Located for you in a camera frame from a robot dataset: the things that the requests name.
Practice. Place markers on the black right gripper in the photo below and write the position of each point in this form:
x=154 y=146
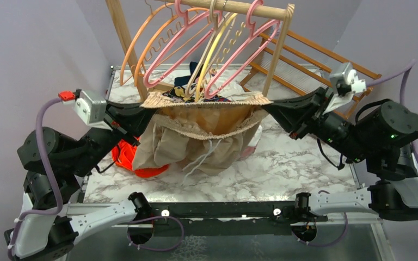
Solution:
x=292 y=112

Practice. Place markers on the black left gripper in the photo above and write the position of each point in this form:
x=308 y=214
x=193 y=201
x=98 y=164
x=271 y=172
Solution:
x=133 y=117

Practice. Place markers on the orange mesh shorts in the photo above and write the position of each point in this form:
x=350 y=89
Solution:
x=123 y=156

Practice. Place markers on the beige shorts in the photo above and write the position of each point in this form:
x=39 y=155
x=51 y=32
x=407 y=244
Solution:
x=181 y=134

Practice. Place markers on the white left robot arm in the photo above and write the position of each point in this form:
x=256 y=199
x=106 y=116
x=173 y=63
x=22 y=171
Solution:
x=54 y=162

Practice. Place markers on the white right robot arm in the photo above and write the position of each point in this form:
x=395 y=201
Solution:
x=382 y=139

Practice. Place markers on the comic print shorts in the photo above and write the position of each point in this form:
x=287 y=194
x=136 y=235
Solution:
x=177 y=94

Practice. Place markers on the inner orange hanger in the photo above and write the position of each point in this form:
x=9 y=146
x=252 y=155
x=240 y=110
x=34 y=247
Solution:
x=188 y=28

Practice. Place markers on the orange hanger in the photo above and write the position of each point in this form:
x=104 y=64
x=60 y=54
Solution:
x=188 y=28
x=137 y=65

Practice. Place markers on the cream notched hanger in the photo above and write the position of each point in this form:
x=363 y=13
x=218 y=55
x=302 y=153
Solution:
x=227 y=47

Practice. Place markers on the yellow hanger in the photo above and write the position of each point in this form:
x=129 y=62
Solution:
x=209 y=55

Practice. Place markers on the outer orange hanger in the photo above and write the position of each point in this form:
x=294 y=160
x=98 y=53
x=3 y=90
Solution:
x=137 y=65

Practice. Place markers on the beige hanger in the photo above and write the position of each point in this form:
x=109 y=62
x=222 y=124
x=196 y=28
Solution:
x=215 y=19

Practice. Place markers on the orange wooden slatted shelf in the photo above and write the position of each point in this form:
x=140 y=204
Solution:
x=300 y=74

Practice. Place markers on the white garment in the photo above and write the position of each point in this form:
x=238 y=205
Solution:
x=239 y=111

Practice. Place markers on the dark navy garment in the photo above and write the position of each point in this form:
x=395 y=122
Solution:
x=183 y=80

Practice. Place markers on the wooden clothes rack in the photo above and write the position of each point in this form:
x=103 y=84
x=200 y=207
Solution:
x=262 y=25

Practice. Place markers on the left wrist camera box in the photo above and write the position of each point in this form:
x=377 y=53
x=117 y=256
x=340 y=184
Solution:
x=91 y=109

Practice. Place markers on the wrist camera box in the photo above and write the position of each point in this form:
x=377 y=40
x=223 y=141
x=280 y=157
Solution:
x=91 y=109
x=345 y=83

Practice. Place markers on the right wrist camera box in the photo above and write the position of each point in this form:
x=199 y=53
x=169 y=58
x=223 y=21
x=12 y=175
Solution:
x=345 y=83

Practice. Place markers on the black mounting rail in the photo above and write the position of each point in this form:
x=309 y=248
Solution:
x=171 y=219

